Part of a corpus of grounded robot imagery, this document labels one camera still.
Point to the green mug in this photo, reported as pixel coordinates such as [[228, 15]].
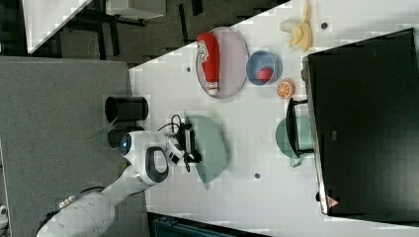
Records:
[[295, 141]]

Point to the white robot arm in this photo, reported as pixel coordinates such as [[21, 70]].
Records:
[[150, 155]]

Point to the red ball toy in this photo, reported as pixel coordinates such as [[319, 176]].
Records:
[[265, 74]]

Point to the blue bowl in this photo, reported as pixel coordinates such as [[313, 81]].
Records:
[[260, 59]]

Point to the orange slice toy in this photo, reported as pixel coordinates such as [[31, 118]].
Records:
[[286, 88]]

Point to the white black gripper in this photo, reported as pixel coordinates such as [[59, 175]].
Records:
[[180, 146]]

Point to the black cylinder cup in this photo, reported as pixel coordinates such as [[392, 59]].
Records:
[[124, 109]]

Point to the peeled banana toy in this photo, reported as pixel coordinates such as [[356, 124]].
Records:
[[300, 31]]

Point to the teal crate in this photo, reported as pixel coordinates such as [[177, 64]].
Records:
[[175, 227]]

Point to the lilac round plate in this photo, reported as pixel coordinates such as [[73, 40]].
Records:
[[233, 56]]

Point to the red ketchup bottle toy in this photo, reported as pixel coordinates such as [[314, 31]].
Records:
[[208, 57]]

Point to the white side table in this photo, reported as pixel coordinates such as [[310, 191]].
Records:
[[43, 18]]

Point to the green plastic strainer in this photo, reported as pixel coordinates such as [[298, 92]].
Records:
[[210, 144]]

